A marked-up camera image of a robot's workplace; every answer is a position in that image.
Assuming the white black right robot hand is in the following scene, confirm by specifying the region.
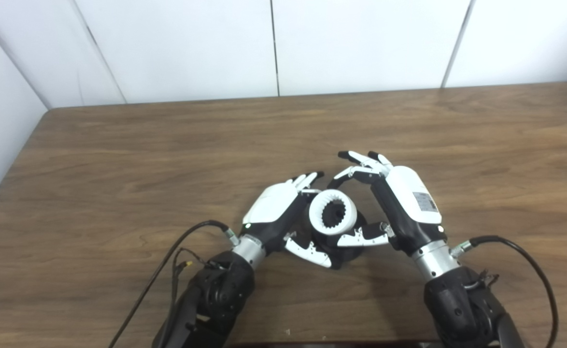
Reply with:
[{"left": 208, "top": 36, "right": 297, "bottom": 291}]
[{"left": 327, "top": 151, "right": 447, "bottom": 257}]

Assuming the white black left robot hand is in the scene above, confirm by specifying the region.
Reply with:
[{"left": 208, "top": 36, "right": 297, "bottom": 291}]
[{"left": 241, "top": 171, "right": 333, "bottom": 269}]

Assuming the thin black arm wire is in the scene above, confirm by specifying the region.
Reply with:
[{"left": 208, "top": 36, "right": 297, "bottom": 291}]
[
  {"left": 170, "top": 248, "right": 226, "bottom": 312},
  {"left": 474, "top": 270, "right": 500, "bottom": 291}
]

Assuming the thick black right wrist cable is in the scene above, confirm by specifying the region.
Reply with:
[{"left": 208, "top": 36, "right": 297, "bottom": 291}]
[{"left": 450, "top": 235, "right": 559, "bottom": 348}]

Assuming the thick black left wrist cable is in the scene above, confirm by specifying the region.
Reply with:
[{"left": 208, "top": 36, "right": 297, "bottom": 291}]
[{"left": 109, "top": 220, "right": 241, "bottom": 348}]

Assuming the dark robot body edge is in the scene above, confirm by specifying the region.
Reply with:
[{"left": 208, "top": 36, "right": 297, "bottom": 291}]
[{"left": 230, "top": 342, "right": 441, "bottom": 348}]

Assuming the thin black right arm wire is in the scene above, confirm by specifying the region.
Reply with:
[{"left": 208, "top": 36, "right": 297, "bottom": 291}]
[{"left": 474, "top": 270, "right": 500, "bottom": 291}]

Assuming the thick black wrist cable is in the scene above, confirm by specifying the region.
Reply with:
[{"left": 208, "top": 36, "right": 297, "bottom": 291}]
[
  {"left": 450, "top": 235, "right": 559, "bottom": 348},
  {"left": 109, "top": 220, "right": 241, "bottom": 348}
]

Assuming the round black plastic part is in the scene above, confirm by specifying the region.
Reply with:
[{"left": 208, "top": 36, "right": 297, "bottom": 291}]
[{"left": 303, "top": 201, "right": 369, "bottom": 270}]

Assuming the thin black left arm wire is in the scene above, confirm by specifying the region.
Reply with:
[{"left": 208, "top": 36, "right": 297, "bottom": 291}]
[{"left": 170, "top": 248, "right": 226, "bottom": 312}]

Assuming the white plastic ring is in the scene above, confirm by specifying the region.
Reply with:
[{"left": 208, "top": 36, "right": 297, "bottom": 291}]
[{"left": 309, "top": 189, "right": 359, "bottom": 236}]

